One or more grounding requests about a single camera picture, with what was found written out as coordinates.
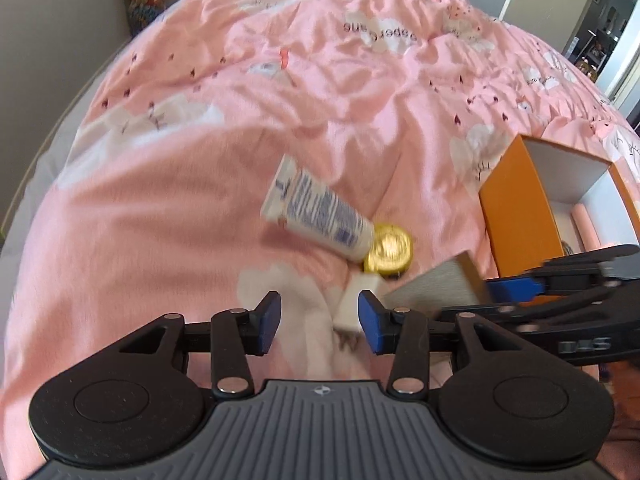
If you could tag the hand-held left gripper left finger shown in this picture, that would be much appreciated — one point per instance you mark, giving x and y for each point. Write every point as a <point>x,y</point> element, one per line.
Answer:
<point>270,322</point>

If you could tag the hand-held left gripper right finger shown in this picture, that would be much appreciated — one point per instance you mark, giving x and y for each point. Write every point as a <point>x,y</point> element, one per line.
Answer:
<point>372,325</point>

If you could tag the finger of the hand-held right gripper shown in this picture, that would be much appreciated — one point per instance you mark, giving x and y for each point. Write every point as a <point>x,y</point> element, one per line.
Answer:
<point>515,291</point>
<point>480,312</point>

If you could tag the small white box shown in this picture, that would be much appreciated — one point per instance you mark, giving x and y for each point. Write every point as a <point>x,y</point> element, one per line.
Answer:
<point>350,297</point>

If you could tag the small gold box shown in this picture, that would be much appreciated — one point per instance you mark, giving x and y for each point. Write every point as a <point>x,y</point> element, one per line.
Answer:
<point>440,280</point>

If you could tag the round yellow tin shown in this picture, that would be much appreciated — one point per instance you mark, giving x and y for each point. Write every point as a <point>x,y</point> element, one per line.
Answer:
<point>387,250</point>

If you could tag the orange cardboard box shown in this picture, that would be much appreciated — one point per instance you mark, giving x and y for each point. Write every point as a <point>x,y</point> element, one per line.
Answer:
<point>520,210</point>

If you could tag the pink plastic handheld device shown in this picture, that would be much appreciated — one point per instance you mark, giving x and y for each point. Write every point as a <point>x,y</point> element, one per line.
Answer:
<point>586,227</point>

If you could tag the white cream tube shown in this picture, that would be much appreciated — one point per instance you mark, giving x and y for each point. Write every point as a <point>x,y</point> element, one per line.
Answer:
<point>320,210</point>

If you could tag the pink printed blanket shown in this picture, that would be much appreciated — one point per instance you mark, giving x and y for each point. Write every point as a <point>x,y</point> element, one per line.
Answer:
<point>250,110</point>

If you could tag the white door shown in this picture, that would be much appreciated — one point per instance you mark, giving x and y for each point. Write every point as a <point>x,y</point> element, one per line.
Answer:
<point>555,5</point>

